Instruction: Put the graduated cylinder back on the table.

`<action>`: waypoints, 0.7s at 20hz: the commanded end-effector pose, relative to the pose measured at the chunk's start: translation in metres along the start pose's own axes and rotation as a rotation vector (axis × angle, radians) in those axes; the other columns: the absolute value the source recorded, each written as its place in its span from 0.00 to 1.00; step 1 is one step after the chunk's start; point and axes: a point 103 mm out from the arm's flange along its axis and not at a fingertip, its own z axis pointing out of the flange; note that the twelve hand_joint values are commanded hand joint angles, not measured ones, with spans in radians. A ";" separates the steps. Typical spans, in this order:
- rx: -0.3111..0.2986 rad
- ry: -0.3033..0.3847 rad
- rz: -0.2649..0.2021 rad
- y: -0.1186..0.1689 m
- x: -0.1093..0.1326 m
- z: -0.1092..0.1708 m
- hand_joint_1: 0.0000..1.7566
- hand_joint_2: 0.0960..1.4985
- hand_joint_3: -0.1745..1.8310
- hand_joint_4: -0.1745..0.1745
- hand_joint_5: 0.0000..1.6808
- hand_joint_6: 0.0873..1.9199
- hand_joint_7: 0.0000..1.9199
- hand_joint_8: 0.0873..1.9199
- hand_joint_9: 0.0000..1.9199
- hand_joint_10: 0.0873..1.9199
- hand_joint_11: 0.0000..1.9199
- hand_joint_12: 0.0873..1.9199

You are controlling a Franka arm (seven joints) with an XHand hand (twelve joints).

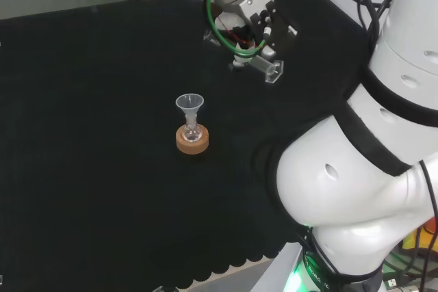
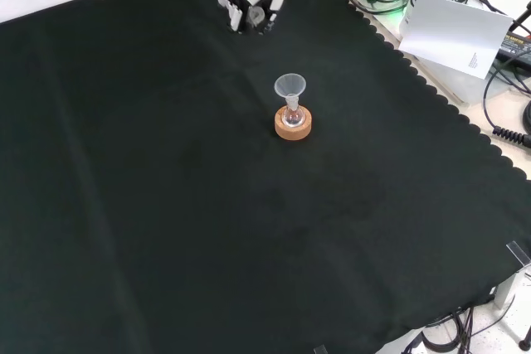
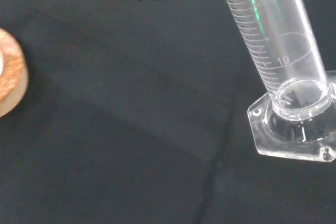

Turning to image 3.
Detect black bench cloth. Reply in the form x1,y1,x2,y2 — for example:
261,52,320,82
0,0,336,224

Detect cork ring flask stand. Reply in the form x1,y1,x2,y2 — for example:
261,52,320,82
0,27,29,119

